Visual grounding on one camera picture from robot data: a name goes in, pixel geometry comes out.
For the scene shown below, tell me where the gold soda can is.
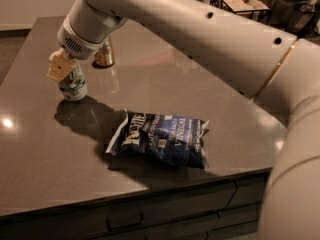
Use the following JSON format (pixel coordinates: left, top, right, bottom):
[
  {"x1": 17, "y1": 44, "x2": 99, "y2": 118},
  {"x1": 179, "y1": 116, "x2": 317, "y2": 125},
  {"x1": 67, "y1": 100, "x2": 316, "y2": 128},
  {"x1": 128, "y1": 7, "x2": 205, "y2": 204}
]
[{"x1": 94, "y1": 36, "x2": 115, "y2": 68}]

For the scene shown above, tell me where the dark snack container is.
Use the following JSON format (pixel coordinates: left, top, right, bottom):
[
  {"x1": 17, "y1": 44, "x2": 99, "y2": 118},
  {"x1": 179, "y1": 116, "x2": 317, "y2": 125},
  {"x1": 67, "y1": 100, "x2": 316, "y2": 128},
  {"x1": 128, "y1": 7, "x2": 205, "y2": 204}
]
[{"x1": 260, "y1": 0, "x2": 316, "y2": 34}]

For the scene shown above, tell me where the black drawer handle left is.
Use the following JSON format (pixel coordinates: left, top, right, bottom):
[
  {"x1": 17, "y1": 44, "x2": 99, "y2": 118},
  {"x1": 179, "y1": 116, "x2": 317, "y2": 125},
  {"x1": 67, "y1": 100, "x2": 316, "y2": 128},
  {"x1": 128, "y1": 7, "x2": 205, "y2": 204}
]
[{"x1": 106, "y1": 212, "x2": 144, "y2": 232}]

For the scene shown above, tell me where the blue kettle chip bag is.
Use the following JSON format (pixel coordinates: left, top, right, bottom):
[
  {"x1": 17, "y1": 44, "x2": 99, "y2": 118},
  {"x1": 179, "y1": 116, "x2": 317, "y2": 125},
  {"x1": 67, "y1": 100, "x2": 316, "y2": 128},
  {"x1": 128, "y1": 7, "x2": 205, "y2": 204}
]
[{"x1": 106, "y1": 111, "x2": 208, "y2": 169}]

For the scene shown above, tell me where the black wire napkin basket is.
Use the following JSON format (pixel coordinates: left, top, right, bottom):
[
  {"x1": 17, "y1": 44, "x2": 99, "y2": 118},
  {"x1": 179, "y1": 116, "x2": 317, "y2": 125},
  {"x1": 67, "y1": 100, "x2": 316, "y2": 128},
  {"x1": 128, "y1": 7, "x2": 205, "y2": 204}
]
[{"x1": 209, "y1": 0, "x2": 272, "y2": 24}]

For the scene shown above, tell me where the white green 7up can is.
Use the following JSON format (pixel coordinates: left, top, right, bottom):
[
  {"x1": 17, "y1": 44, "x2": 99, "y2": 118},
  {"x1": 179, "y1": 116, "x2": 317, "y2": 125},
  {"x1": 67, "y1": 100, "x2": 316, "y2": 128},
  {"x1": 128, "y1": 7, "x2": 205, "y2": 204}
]
[{"x1": 58, "y1": 65, "x2": 88, "y2": 101}]

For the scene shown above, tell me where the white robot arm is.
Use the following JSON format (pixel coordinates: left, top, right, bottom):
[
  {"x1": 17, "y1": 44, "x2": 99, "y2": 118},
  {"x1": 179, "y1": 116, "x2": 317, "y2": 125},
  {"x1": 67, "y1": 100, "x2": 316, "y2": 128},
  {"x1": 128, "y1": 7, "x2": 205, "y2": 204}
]
[{"x1": 57, "y1": 0, "x2": 320, "y2": 240}]

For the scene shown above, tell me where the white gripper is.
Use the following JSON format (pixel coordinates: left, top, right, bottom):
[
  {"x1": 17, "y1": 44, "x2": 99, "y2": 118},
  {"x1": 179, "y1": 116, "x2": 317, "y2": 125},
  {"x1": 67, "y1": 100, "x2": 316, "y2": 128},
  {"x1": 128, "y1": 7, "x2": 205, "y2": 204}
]
[{"x1": 48, "y1": 0, "x2": 128, "y2": 83}]

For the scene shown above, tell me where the dark drawer cabinet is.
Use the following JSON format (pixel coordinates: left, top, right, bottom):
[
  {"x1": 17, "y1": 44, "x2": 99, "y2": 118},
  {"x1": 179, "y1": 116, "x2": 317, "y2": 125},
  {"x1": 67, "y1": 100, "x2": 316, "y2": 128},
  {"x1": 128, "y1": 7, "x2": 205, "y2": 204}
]
[{"x1": 0, "y1": 172, "x2": 269, "y2": 240}]

